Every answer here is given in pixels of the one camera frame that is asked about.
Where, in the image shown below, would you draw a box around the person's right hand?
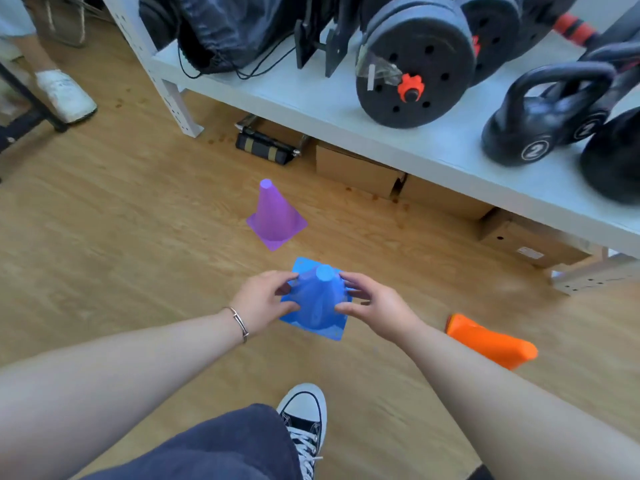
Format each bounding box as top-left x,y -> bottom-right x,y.
334,272 -> 425,344

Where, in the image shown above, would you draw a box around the person's left hand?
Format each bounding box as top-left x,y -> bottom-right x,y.
229,270 -> 301,338

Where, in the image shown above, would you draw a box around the blue plastic cone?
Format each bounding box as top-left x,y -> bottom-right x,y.
279,257 -> 353,342

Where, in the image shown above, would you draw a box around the person's left forearm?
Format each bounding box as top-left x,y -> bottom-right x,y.
0,311 -> 249,480

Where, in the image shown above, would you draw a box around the person's right forearm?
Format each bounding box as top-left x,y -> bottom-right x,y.
399,322 -> 640,480

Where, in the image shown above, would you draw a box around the purple plastic cone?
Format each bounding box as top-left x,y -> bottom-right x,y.
246,179 -> 309,252

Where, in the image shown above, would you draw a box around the black and white sneaker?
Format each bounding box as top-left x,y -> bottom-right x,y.
276,383 -> 328,480

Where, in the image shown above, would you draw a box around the brown cardboard box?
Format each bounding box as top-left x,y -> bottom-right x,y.
399,175 -> 496,220
315,140 -> 405,199

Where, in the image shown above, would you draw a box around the orange plastic cone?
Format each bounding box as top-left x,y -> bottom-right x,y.
446,314 -> 539,371

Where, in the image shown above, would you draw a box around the person's dark trouser leg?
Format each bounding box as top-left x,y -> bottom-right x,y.
80,404 -> 304,480

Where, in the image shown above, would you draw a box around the cardboard box with white label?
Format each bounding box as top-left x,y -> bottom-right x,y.
479,209 -> 593,269

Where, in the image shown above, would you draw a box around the white metal shelf rack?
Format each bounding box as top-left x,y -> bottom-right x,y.
100,0 -> 640,296

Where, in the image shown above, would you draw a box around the clear plastic wrap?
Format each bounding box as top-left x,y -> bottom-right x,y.
355,49 -> 404,91

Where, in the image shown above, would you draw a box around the large black dumbbell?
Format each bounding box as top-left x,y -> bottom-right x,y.
355,0 -> 476,129

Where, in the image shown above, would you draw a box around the small black kettlebell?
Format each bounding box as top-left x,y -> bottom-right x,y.
481,61 -> 617,167

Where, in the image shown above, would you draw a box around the large black kettlebell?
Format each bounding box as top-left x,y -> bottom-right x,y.
580,107 -> 640,205

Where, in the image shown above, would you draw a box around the medium black kettlebell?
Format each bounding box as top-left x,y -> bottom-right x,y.
542,42 -> 640,145

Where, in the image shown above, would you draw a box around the silver wrist bracelet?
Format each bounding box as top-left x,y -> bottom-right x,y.
222,306 -> 250,344

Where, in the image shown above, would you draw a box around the black flat bracket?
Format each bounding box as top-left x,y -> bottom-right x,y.
294,0 -> 337,70
325,0 -> 368,78

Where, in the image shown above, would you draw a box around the black drawstring bag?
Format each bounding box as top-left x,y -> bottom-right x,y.
170,0 -> 313,80

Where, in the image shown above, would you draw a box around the black dumbbell with orange handle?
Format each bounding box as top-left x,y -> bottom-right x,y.
452,0 -> 601,87

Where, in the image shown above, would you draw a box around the black metal frame leg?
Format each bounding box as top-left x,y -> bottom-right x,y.
0,62 -> 68,155

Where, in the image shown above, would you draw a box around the metal wire chair frame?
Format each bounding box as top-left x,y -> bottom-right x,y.
40,0 -> 111,48

